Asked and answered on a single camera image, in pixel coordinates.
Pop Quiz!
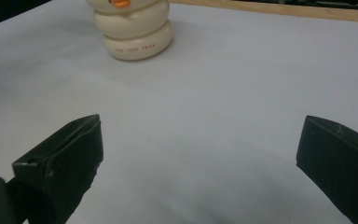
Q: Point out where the white table mat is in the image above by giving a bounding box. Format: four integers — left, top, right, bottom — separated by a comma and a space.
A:
0, 0, 358, 224

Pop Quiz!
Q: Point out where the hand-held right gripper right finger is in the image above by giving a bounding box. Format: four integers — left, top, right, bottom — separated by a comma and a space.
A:
296, 115, 358, 224

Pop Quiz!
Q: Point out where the cream duck pen holder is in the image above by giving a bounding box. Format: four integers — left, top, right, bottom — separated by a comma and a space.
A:
85, 0, 174, 62

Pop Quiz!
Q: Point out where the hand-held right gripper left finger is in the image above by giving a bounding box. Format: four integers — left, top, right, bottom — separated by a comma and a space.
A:
11, 114, 104, 224

